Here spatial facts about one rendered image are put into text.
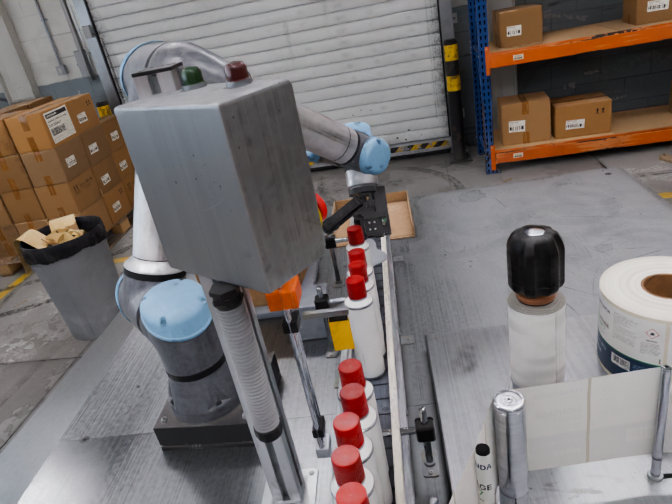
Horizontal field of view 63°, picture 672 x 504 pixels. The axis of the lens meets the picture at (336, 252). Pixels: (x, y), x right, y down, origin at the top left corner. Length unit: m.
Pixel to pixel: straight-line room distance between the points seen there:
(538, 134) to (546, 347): 3.76
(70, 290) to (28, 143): 1.44
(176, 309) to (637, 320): 0.73
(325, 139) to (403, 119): 4.06
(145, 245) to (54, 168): 3.33
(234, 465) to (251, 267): 0.57
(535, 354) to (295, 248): 0.47
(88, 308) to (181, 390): 2.32
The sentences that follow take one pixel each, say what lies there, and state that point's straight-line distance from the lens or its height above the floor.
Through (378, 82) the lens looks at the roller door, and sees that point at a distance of 5.02.
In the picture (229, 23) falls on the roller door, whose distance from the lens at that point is 5.17.
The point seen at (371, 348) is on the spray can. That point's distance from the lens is 1.00.
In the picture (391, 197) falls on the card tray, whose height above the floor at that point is 0.85.
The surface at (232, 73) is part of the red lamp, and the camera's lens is 0.55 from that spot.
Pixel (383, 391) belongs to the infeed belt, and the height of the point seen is 0.88.
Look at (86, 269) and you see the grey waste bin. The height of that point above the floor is 0.43.
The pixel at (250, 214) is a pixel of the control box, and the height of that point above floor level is 1.37.
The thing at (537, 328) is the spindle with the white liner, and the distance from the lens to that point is 0.87.
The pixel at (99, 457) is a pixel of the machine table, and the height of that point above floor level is 0.83.
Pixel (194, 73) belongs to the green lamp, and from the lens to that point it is 0.61.
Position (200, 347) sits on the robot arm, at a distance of 0.98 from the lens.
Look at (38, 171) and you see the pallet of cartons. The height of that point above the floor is 0.76.
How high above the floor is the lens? 1.54
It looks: 26 degrees down
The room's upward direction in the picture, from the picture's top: 11 degrees counter-clockwise
